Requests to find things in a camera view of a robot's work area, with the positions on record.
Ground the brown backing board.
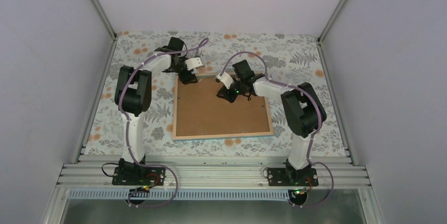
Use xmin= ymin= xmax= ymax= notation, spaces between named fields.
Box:
xmin=176 ymin=76 xmax=271 ymax=137

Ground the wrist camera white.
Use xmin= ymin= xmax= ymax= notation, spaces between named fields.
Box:
xmin=215 ymin=72 xmax=235 ymax=90
xmin=184 ymin=57 xmax=204 ymax=72

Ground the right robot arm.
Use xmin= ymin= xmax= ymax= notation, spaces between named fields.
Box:
xmin=216 ymin=60 xmax=327 ymax=186

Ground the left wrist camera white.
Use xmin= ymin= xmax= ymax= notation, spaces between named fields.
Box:
xmin=184 ymin=57 xmax=204 ymax=72

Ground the floral table mat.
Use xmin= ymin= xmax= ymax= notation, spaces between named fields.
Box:
xmin=85 ymin=31 xmax=345 ymax=157

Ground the aluminium mounting rail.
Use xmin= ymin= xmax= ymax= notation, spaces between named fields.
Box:
xmin=56 ymin=155 xmax=371 ymax=189

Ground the slotted cable duct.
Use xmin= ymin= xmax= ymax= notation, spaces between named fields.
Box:
xmin=67 ymin=188 xmax=289 ymax=201

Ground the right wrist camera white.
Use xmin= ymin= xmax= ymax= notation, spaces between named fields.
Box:
xmin=215 ymin=72 xmax=235 ymax=90

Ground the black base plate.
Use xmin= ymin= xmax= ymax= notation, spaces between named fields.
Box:
xmin=112 ymin=166 xmax=166 ymax=186
xmin=262 ymin=167 xmax=319 ymax=187

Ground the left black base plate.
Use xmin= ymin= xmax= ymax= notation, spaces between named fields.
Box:
xmin=112 ymin=166 xmax=166 ymax=186

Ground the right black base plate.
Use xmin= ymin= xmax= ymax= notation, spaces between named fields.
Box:
xmin=262 ymin=167 xmax=319 ymax=187

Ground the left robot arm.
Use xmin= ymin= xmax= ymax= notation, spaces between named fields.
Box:
xmin=114 ymin=37 xmax=203 ymax=184

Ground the wooden picture frame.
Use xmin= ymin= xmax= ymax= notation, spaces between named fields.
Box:
xmin=171 ymin=73 xmax=275 ymax=141

